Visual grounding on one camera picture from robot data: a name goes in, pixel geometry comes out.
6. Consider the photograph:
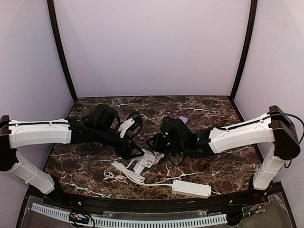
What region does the white cube socket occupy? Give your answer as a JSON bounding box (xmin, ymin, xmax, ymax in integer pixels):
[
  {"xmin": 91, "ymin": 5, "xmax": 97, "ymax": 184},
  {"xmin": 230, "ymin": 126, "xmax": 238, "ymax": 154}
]
[{"xmin": 139, "ymin": 153, "xmax": 156, "ymax": 168}]

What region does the white plug with cable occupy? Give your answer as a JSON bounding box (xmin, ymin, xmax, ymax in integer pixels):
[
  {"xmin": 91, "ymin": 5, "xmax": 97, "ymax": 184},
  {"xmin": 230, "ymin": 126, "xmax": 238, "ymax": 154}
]
[{"xmin": 111, "ymin": 161, "xmax": 172, "ymax": 187}]

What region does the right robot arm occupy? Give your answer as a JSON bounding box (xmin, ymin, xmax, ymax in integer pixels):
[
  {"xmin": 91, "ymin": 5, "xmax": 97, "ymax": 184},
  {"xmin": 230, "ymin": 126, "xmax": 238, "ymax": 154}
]
[{"xmin": 146, "ymin": 105, "xmax": 302, "ymax": 190}]

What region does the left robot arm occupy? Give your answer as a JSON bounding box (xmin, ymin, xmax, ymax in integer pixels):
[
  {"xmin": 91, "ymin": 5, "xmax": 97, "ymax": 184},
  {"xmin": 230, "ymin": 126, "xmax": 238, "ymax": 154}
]
[{"xmin": 0, "ymin": 115, "xmax": 144, "ymax": 195}]

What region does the purple power strip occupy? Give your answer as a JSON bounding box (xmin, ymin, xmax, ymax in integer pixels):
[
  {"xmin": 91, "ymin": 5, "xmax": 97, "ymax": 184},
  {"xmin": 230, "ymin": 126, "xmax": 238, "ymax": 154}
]
[{"xmin": 179, "ymin": 116, "xmax": 189, "ymax": 124}]

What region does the white power strip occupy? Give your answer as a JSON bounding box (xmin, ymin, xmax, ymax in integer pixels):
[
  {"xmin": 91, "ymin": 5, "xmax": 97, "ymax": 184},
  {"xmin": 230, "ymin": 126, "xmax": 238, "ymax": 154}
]
[{"xmin": 171, "ymin": 180, "xmax": 211, "ymax": 199}]

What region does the white tangled cable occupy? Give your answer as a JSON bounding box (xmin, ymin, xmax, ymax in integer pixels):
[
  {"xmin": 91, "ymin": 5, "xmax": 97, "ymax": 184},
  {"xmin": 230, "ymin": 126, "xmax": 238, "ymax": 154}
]
[{"xmin": 152, "ymin": 152, "xmax": 167, "ymax": 163}]

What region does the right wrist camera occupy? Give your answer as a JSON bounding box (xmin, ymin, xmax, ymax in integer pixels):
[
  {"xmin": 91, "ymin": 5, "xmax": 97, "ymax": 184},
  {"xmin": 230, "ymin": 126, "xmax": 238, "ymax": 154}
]
[{"xmin": 160, "ymin": 117, "xmax": 189, "ymax": 135}]

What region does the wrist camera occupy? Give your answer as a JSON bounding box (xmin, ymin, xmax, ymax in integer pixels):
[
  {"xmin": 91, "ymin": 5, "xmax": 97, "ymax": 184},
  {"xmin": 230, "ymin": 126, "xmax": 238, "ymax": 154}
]
[
  {"xmin": 92, "ymin": 104, "xmax": 120, "ymax": 130},
  {"xmin": 160, "ymin": 117, "xmax": 189, "ymax": 135}
]

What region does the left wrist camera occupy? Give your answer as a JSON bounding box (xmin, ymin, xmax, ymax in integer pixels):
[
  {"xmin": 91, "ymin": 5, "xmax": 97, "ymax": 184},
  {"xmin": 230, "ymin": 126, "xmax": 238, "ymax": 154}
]
[{"xmin": 92, "ymin": 104, "xmax": 120, "ymax": 130}]

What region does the pink charging cable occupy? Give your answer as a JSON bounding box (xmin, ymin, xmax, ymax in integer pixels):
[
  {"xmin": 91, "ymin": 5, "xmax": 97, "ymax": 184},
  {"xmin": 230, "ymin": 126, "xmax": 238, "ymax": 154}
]
[{"xmin": 103, "ymin": 170, "xmax": 128, "ymax": 183}]

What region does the black front table rail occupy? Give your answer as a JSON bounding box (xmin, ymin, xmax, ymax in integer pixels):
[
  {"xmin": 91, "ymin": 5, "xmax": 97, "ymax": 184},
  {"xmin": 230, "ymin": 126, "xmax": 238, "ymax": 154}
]
[{"xmin": 48, "ymin": 191, "xmax": 247, "ymax": 214}]

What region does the white slotted cable duct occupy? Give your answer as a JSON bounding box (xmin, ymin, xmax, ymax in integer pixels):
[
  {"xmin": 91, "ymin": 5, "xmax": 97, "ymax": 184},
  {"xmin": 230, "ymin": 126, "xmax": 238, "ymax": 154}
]
[{"xmin": 31, "ymin": 203, "xmax": 227, "ymax": 228}]

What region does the left black frame post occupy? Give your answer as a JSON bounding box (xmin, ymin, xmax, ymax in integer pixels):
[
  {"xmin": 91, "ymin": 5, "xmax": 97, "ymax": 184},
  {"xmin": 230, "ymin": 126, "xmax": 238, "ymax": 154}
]
[{"xmin": 47, "ymin": 0, "xmax": 78, "ymax": 103}]

